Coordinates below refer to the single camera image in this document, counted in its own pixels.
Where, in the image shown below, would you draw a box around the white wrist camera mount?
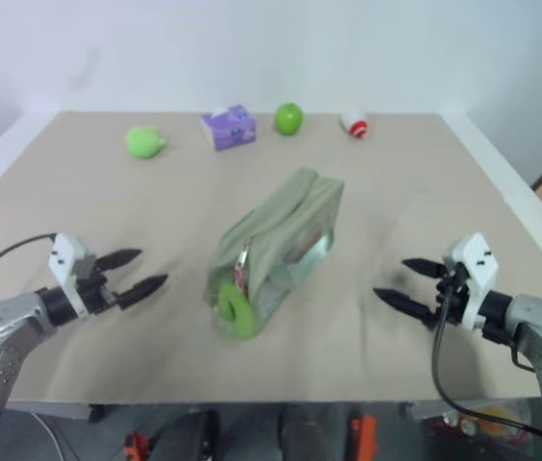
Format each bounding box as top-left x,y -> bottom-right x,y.
48,232 -> 98,319
442,231 -> 501,333

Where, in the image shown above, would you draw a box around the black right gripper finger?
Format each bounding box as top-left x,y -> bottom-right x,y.
372,286 -> 438,324
401,257 -> 446,279

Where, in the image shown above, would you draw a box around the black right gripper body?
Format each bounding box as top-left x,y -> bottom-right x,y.
431,261 -> 468,329

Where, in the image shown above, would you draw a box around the bright green ring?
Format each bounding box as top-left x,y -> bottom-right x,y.
215,280 -> 259,342

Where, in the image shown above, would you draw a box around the green pear toy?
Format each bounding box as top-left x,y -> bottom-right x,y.
124,125 -> 171,159

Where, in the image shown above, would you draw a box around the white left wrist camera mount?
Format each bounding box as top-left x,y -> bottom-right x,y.
48,232 -> 98,319

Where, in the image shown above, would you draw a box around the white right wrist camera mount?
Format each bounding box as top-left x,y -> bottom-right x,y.
442,231 -> 501,333

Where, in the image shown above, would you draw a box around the green apple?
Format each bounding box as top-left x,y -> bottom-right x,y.
273,102 -> 305,136

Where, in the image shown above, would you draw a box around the grey table frame bracket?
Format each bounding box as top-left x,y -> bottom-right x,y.
5,400 -> 107,425

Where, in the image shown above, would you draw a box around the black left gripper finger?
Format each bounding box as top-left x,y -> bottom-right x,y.
116,273 -> 170,310
95,247 -> 144,272

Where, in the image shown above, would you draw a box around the green fabric pouch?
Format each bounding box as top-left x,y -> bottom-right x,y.
206,166 -> 346,338

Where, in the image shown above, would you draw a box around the beige table cloth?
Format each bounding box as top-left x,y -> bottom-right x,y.
0,110 -> 542,402

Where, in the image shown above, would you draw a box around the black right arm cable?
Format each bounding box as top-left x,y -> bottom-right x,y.
431,281 -> 542,441

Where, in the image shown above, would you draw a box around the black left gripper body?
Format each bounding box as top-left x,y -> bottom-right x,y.
75,258 -> 126,317

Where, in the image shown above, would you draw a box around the orange black clamp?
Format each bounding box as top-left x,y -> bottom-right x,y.
123,430 -> 153,461
349,414 -> 379,461

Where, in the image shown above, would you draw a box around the thin white cable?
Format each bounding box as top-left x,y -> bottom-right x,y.
29,411 -> 66,461

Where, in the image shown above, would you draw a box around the colourful packaged items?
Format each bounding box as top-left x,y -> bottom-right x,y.
423,402 -> 542,444

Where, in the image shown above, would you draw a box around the purple tissue box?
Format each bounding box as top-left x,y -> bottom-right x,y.
200,104 -> 259,153

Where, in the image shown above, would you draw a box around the white red-striped toy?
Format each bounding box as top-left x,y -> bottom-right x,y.
338,109 -> 370,139

